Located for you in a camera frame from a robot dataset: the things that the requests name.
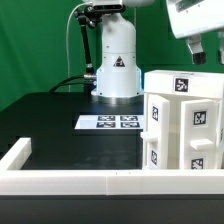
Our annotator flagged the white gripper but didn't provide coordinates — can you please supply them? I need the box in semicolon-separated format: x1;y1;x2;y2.
166;0;224;65

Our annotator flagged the white cabinet top block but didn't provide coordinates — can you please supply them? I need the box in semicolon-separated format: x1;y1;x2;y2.
144;70;224;99

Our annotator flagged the white cabinet body box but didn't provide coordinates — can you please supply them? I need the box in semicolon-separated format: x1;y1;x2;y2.
141;93;224;170

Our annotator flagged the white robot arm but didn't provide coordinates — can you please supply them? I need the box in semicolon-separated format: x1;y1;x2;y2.
82;0;224;103

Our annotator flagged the white base tag plate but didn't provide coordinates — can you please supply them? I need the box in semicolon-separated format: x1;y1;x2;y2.
75;115;144;130

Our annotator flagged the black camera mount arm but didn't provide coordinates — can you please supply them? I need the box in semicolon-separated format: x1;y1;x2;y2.
74;4;126;75

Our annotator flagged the black cable bundle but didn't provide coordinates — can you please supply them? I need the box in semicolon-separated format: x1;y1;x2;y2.
48;75;98;94

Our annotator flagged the white camera cable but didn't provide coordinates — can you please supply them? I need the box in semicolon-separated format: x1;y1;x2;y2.
65;2;87;93

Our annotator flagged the white U-shaped obstacle wall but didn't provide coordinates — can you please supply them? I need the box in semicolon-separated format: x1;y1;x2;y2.
0;138;224;195

